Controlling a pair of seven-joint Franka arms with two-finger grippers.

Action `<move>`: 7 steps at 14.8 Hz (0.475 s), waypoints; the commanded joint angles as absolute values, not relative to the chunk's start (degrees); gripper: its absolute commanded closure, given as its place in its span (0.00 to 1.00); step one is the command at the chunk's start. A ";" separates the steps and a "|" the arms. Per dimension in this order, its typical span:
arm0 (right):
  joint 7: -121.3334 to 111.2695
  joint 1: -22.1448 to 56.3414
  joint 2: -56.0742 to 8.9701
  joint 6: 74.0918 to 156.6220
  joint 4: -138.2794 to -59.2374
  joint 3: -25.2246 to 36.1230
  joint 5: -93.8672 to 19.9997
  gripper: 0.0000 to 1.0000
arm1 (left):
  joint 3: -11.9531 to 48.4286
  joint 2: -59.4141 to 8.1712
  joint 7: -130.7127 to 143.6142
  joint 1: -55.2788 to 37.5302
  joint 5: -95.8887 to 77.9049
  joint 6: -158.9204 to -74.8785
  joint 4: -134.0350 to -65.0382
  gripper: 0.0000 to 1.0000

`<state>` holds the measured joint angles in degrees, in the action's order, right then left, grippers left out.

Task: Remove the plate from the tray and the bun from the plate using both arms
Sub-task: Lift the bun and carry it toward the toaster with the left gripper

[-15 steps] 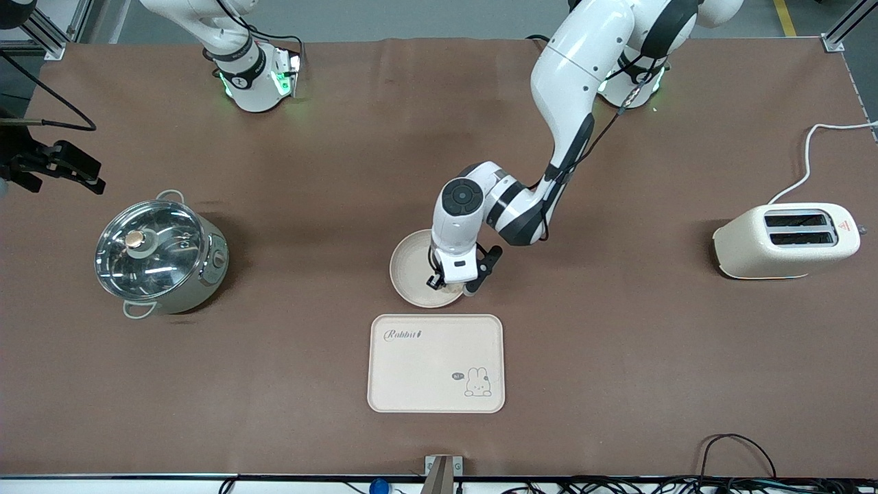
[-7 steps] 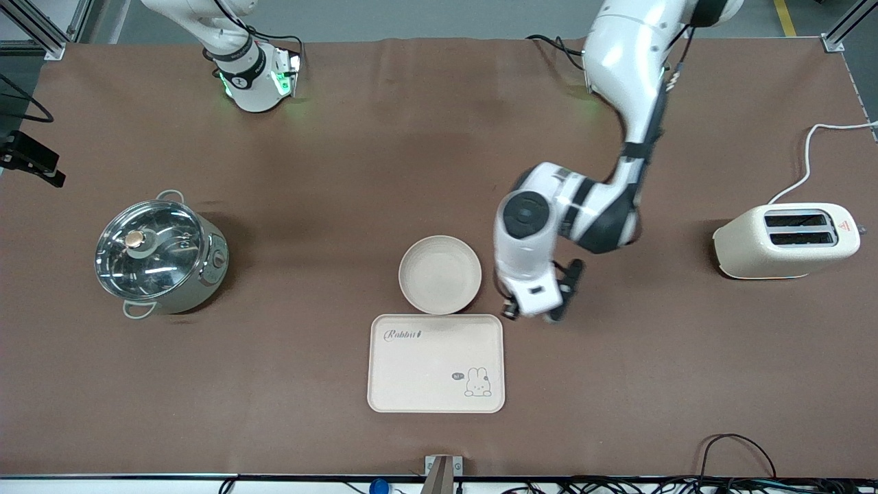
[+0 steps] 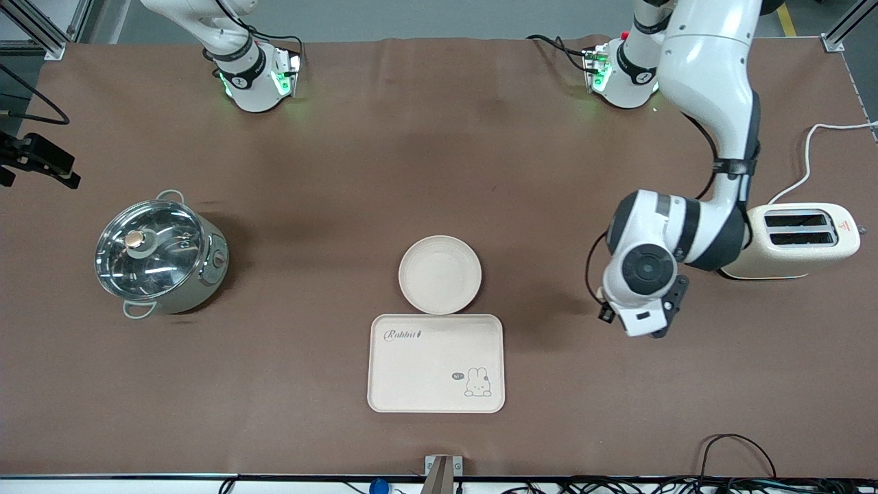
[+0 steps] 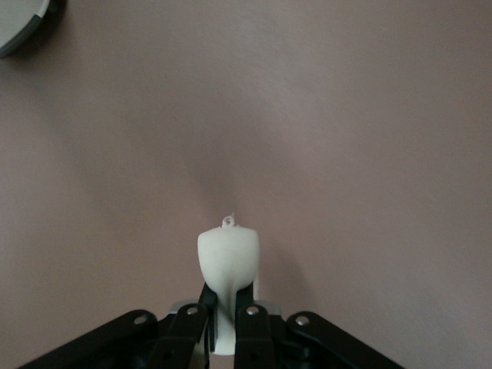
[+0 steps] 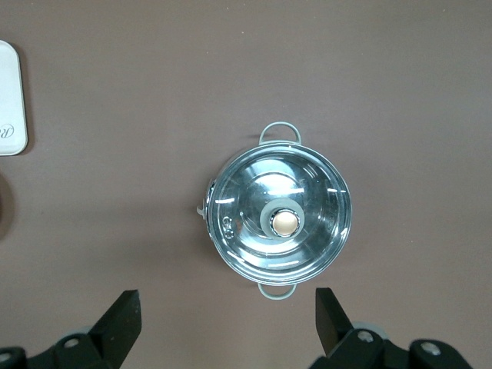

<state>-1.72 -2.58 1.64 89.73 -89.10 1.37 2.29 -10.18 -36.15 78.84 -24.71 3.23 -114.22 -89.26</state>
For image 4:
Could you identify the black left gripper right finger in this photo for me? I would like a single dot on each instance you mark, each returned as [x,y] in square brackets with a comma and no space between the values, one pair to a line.
[253,338]

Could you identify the white bread slice toy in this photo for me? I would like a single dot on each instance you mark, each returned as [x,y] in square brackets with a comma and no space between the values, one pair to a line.
[228,257]

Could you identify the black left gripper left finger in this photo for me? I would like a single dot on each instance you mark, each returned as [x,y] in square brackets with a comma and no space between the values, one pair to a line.
[180,338]

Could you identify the white two-slot toaster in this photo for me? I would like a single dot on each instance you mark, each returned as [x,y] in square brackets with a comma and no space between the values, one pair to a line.
[17,19]

